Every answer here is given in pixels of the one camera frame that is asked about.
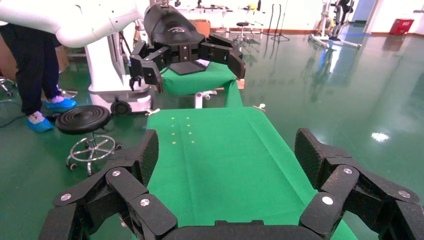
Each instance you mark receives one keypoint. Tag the large green table cloth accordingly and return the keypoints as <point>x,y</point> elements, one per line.
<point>225,165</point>

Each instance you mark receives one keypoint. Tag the black tripod stand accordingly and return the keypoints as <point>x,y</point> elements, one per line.
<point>280,33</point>

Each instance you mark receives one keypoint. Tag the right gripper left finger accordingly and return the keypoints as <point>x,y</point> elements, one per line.
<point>127,184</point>

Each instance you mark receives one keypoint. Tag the white equipment stand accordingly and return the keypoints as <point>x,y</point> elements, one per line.
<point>334,30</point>

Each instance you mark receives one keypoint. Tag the black flat pad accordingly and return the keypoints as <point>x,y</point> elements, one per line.
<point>185,68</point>

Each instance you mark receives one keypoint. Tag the small green table cloth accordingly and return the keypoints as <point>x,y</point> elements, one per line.
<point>198,82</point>

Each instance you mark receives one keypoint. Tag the white table frame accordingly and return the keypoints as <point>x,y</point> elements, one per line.
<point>202,96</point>

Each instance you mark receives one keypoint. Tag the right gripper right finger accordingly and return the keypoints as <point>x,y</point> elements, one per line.
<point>341,185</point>

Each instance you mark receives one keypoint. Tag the chrome chair base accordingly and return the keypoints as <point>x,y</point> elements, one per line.
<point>6,86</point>

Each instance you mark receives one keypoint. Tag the long white desk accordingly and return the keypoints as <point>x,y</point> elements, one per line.
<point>218,10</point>

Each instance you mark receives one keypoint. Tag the small black stool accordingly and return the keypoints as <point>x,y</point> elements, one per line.
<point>242,24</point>

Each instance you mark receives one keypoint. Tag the black round stool chrome base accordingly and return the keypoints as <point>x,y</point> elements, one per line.
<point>82,119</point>

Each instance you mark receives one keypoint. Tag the brown cardboard box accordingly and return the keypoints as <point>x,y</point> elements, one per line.
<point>200,27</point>

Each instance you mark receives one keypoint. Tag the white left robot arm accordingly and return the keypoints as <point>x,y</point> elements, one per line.
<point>66,20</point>

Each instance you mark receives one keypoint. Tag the person in black trousers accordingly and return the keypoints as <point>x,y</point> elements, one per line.
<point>30,66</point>

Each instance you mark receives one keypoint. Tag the blue shoe cover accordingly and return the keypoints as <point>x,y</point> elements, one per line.
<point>39,123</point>
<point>61,104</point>

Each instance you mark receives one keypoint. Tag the red box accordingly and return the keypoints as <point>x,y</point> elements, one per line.
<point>400,27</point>

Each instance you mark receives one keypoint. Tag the white robot body column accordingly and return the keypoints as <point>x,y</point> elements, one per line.
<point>102,66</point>

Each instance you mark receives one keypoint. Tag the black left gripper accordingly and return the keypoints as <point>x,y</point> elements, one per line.
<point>172,30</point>

